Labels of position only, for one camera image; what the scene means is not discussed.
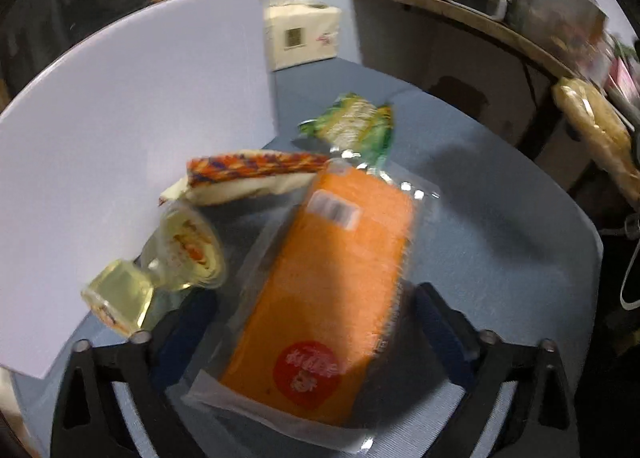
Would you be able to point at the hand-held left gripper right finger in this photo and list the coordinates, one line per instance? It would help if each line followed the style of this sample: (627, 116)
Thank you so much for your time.
(442, 333)

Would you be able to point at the orange cracker packet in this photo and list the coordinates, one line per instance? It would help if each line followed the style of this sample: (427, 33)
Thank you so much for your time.
(330, 288)

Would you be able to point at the brown stone counter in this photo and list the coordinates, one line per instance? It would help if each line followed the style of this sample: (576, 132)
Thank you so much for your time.
(525, 45)

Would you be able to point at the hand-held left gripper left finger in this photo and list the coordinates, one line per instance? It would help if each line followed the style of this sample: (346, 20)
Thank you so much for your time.
(185, 333)

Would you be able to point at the white cardboard box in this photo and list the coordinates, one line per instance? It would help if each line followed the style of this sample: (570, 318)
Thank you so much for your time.
(125, 113)

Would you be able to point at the small green clear packet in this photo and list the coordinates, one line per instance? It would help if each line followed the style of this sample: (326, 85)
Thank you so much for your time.
(350, 123)

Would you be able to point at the yellow tissue pack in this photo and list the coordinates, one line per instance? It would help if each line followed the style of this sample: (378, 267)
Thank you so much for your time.
(300, 38)

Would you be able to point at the clear bag of bread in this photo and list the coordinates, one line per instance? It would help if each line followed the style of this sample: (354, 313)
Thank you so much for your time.
(595, 133)

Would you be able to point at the round yellow jelly packet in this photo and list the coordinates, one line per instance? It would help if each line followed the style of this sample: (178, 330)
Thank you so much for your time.
(187, 243)

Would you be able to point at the dark printed box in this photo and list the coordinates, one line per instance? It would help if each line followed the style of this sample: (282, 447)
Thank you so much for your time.
(550, 3)

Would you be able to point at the orange brown wafer packet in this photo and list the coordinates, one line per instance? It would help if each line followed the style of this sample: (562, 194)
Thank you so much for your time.
(235, 178)

